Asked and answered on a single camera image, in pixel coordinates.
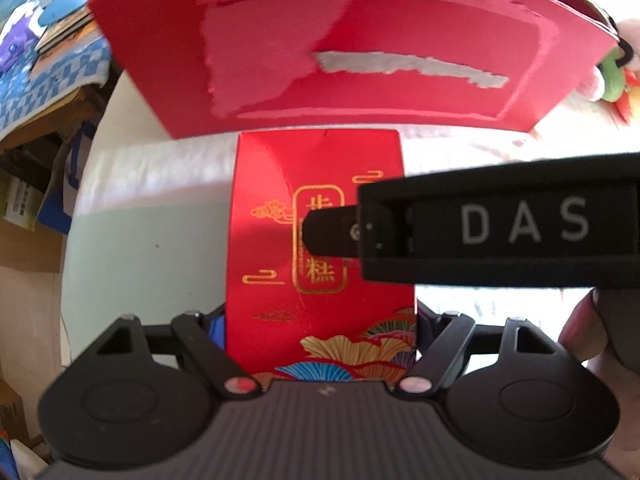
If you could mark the red box lid flap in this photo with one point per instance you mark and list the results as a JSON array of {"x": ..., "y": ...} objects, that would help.
[{"x": 160, "y": 60}]

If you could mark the blue checked cloth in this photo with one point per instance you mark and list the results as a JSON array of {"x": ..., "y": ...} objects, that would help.
[{"x": 60, "y": 80}]

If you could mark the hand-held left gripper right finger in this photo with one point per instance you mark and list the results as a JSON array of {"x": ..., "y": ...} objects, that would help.
[{"x": 440, "y": 355}]

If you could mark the person's right hand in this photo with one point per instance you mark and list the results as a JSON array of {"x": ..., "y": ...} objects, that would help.
[{"x": 580, "y": 330}]

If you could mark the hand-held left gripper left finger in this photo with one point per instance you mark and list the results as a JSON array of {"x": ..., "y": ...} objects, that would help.
[{"x": 212, "y": 352}]

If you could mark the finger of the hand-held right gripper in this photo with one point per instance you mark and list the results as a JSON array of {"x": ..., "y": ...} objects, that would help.
[{"x": 330, "y": 232}]

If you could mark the stack of books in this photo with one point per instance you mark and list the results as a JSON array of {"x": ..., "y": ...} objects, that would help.
[{"x": 65, "y": 35}]

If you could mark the wooden side table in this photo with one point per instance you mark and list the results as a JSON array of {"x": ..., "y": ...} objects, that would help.
[{"x": 45, "y": 125}]

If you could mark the brown cardboard box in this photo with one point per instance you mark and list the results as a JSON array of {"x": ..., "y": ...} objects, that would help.
[
  {"x": 30, "y": 250},
  {"x": 12, "y": 410}
]

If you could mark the light pink plush toy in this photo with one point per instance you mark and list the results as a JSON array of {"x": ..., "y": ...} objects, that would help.
[{"x": 594, "y": 82}]

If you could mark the purple printed bag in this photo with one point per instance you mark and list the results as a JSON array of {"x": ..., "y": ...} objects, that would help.
[{"x": 17, "y": 45}]

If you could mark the white and orange plush toy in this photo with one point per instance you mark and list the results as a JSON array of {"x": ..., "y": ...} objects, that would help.
[{"x": 631, "y": 45}]

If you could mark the blue shopping bag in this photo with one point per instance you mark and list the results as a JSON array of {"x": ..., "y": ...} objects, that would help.
[{"x": 65, "y": 180}]

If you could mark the green plush toy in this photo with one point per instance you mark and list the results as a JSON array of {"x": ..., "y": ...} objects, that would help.
[{"x": 614, "y": 72}]

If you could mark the red printed gift box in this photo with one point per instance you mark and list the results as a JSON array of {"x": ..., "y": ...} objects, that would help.
[{"x": 270, "y": 175}]

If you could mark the green and white carton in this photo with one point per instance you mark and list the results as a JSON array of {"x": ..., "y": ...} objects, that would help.
[{"x": 20, "y": 202}]

